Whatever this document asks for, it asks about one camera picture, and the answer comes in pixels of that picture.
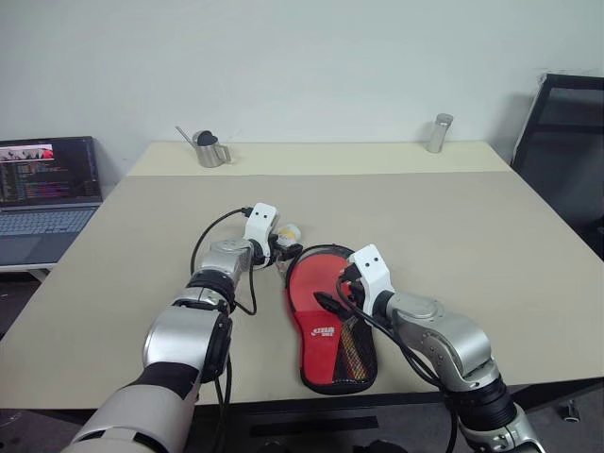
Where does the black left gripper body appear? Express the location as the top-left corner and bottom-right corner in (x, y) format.
(263, 235), (290, 271)

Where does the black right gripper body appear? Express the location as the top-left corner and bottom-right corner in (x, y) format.
(346, 278), (375, 316)

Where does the red black paddle case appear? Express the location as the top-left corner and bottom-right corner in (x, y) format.
(281, 242), (381, 395)

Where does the stainless steel pitcher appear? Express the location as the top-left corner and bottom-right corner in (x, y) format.
(194, 129), (235, 169)

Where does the thin metal stick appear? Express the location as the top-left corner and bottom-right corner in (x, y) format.
(175, 125), (199, 148)

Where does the steel cylinder tumbler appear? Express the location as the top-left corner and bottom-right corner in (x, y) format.
(425, 112), (455, 154)

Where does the grey chair caster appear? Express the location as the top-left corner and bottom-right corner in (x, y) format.
(560, 398), (582, 423)

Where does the open grey laptop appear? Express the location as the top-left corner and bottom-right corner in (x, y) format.
(0, 136), (105, 266)

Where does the black mesh office chair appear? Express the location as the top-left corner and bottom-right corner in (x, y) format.
(511, 72), (604, 261)

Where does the white side table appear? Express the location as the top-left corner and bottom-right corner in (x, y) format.
(0, 260), (60, 285)

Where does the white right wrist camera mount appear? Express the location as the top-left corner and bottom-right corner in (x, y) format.
(346, 243), (395, 308)

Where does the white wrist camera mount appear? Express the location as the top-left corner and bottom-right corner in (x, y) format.
(243, 202), (280, 260)
(346, 243), (395, 308)

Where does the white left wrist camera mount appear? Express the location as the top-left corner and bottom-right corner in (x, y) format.
(243, 202), (280, 260)

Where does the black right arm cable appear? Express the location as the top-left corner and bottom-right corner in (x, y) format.
(334, 262), (460, 453)

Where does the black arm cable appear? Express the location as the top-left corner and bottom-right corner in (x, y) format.
(334, 262), (460, 453)
(191, 206), (260, 408)

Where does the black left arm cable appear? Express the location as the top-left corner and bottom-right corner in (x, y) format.
(191, 206), (260, 408)

